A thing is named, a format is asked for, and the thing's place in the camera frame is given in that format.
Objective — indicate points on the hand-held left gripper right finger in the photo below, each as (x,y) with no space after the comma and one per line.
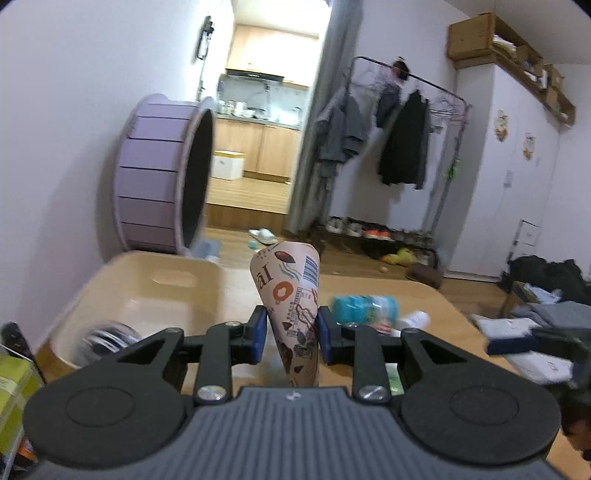
(324,338)

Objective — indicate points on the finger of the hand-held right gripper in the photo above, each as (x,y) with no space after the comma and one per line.
(545,342)

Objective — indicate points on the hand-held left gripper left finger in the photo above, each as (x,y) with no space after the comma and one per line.
(261,333)

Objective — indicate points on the teal jar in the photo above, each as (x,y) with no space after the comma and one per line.
(360,308)

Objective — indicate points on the pink printed paper cone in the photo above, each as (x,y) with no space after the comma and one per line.
(286,286)

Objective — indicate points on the beige plastic container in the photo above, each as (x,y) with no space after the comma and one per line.
(152,295)

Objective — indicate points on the grey folded clothes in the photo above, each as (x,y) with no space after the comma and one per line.
(554,314)

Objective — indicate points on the green white packet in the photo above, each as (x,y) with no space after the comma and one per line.
(395,378)

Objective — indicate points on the small white bottle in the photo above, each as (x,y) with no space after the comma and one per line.
(415,319)

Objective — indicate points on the white slipper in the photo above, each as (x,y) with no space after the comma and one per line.
(263,235)

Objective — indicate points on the white drawer unit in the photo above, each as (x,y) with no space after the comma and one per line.
(526,235)

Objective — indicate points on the yellow plush toy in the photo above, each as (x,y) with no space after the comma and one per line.
(401,256)

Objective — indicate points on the row of shoes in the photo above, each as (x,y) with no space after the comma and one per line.
(369,230)

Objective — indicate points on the white wardrobe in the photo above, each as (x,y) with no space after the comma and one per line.
(480,184)

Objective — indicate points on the white storage box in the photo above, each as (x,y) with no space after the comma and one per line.
(228,165)

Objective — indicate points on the wooden kitchen base cabinets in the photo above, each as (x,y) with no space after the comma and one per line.
(272,147)

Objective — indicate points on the purple cat exercise wheel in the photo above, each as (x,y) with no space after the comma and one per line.
(147,175)

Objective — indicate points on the green hanging clip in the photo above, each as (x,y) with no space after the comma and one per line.
(452,170)

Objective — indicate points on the cartoon mouse sticker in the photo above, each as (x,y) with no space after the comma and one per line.
(501,124)
(527,146)

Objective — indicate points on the grey jacket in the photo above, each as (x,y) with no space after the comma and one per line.
(341,134)

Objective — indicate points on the black coat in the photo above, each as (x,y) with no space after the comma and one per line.
(406,143)

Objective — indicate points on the grey curtain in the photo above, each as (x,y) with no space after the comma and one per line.
(323,115)

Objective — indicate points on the blue-grey garment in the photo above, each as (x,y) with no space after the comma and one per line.
(387,106)

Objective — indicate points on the black bottle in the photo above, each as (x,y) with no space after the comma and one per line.
(11,337)

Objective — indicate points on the yellow-green box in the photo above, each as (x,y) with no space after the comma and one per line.
(14,383)

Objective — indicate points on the range hood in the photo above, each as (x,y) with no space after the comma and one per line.
(254,75)

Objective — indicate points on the bunch of pink hangers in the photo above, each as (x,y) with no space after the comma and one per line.
(445,104)
(374,76)

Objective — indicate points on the black clothes rack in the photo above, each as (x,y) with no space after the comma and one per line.
(438,86)

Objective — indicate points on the dark cap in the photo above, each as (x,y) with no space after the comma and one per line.
(401,69)

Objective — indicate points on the wooden crate shelf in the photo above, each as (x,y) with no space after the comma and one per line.
(471,37)

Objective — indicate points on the wooden kitchen wall cabinets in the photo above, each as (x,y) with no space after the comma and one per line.
(272,50)

